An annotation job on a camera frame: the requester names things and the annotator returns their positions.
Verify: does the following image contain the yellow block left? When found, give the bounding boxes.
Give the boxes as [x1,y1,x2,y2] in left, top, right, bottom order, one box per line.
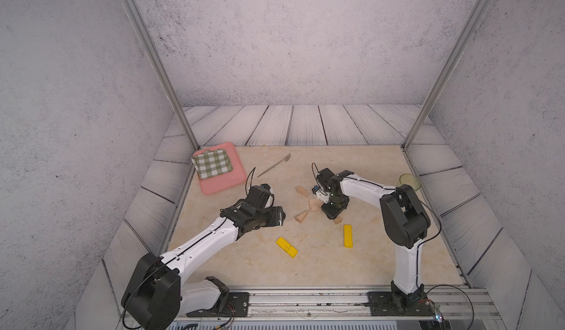
[276,237,298,258]

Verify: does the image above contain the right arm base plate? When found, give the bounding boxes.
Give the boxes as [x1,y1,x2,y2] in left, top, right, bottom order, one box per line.
[366,292,435,317]

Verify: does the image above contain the aluminium frame post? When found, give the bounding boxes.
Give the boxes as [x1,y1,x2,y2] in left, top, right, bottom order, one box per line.
[121,0,200,150]
[401,0,492,153]

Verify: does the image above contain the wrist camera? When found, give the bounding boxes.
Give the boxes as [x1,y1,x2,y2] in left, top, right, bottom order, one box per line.
[245,184,275,210]
[312,168,341,196]

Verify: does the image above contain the right aluminium frame post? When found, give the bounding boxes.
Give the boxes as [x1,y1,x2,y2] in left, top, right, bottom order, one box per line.
[401,0,492,153]

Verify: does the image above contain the yellow block right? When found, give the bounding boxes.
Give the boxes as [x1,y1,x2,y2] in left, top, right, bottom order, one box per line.
[344,224,353,248]

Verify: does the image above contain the pink plastic tray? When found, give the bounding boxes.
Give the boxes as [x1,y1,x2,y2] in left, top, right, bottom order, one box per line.
[191,142,247,195]

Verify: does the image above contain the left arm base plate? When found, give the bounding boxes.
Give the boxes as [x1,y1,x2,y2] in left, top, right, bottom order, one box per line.
[185,292,250,318]

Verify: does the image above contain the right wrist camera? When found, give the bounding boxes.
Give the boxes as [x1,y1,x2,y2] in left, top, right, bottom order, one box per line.
[312,168,341,196]

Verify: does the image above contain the green checkered cloth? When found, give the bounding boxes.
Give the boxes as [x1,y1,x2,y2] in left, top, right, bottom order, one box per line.
[191,149,233,180]

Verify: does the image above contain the metal fork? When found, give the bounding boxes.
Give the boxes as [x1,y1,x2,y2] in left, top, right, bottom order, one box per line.
[258,153,291,177]

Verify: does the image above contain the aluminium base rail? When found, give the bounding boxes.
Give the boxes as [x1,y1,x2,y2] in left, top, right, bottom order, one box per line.
[167,286,506,329]

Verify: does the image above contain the green translucent cup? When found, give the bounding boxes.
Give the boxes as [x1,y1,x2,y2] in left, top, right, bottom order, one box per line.
[399,173,422,192]

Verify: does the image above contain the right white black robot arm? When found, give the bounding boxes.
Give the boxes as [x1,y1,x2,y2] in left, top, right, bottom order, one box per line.
[312,168,431,314]

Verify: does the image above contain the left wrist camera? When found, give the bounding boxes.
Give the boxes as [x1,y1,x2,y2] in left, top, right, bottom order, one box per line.
[245,184,275,210]

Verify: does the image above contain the yellow block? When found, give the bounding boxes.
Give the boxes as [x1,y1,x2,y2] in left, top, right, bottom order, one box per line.
[344,224,353,248]
[276,237,298,258]

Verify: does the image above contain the left aluminium frame post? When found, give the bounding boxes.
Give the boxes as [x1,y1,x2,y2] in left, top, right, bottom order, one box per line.
[121,0,200,150]

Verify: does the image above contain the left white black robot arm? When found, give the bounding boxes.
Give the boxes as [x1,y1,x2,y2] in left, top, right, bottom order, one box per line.
[121,200,285,329]

